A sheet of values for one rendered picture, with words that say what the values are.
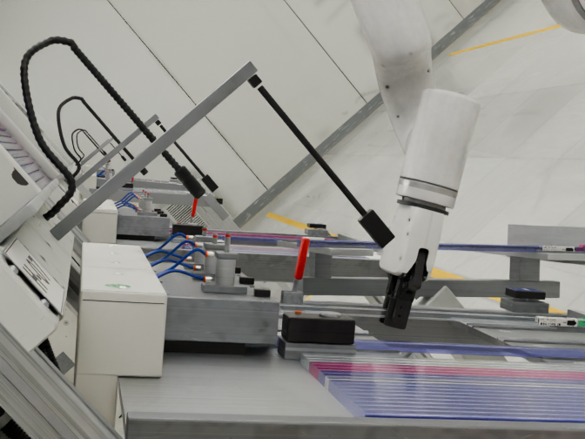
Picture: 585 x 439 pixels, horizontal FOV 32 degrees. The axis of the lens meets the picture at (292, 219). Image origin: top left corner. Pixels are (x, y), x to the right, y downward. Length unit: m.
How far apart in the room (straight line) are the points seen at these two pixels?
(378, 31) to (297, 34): 7.69
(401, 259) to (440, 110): 0.21
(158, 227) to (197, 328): 1.45
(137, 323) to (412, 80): 0.68
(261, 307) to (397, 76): 0.49
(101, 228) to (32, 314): 1.68
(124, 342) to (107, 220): 1.45
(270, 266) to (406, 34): 0.97
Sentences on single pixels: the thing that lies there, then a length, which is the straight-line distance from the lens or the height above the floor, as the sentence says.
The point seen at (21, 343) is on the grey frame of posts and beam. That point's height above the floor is 1.32.
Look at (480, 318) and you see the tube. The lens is 1.47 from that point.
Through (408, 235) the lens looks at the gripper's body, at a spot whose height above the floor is 1.03.
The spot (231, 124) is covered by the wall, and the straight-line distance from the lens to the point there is 8.93.
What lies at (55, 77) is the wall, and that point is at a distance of 8.86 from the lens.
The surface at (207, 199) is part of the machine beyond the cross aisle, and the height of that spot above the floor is 0.74.
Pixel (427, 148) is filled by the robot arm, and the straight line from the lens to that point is 1.39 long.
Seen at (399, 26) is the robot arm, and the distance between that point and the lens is 1.40.
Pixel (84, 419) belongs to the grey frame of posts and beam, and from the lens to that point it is 0.73.
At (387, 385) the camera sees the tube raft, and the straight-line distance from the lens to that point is 0.96.
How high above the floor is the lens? 1.39
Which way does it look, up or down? 10 degrees down
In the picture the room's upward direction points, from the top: 40 degrees counter-clockwise
